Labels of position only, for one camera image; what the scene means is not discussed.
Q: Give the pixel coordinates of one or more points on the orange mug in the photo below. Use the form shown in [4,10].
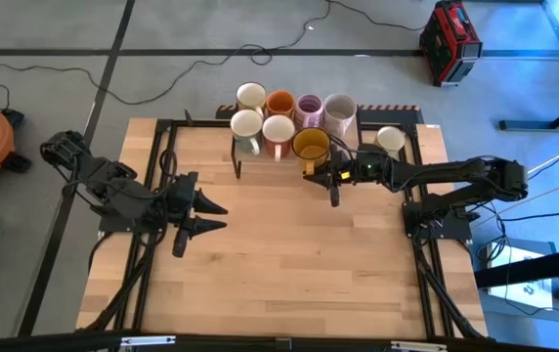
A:
[280,102]

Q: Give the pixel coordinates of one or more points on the red black tool case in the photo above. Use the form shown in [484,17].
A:
[448,46]

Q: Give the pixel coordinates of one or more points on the blue metal stand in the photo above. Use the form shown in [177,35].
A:
[528,124]

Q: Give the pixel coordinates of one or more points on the cream mug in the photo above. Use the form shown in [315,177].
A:
[390,138]

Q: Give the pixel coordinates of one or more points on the hazard striped black bar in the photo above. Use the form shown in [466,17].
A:
[397,115]

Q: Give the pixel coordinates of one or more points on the black desk frame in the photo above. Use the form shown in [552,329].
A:
[528,269]

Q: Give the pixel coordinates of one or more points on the grey floral mug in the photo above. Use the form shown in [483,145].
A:
[340,107]

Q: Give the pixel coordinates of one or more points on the white box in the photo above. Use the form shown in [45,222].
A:
[519,293]

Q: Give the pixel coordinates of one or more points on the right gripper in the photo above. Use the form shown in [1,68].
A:
[357,171]

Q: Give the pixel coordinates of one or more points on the black table edge beam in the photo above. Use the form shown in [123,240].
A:
[64,342]

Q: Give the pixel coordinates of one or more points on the amber glass mug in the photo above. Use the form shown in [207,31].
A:
[309,144]

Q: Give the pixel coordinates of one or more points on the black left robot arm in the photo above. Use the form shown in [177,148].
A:
[113,190]

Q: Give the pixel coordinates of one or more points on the lilac ribbed mug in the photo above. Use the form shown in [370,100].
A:
[310,105]

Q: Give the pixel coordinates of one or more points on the yellow mug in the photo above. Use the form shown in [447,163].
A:
[251,94]

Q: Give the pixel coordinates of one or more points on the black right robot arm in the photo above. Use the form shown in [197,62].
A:
[445,171]

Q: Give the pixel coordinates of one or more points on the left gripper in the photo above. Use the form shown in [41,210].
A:
[184,205]

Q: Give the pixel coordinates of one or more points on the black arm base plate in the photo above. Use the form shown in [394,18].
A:
[455,225]
[108,226]

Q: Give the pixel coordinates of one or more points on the wooden shelf black legs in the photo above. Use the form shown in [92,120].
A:
[243,157]

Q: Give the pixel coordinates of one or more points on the silver bracket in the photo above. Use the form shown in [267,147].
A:
[147,340]
[418,345]

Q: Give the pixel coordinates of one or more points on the black aluminium table frame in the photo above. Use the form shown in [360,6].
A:
[162,124]

